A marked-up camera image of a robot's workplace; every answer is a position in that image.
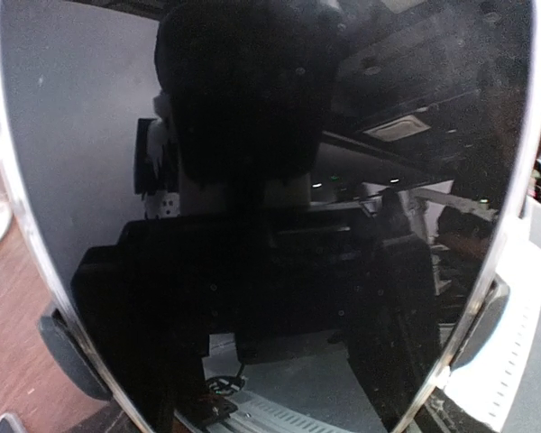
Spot large black phone silver edge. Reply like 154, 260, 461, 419
0, 1, 541, 432

